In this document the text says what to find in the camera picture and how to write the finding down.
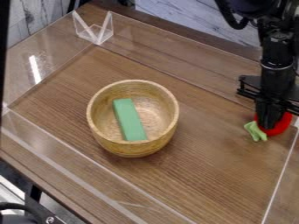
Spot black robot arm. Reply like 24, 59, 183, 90
215, 0, 299, 130

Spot black cable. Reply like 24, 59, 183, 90
0, 201, 40, 224

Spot red plush strawberry green leaves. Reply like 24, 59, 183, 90
244, 112, 294, 142

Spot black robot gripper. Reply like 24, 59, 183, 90
238, 59, 299, 130

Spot black metal table leg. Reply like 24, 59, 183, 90
24, 185, 66, 224

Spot green rectangular block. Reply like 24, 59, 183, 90
112, 98, 147, 141

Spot light wooden bowl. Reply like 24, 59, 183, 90
87, 80, 180, 158

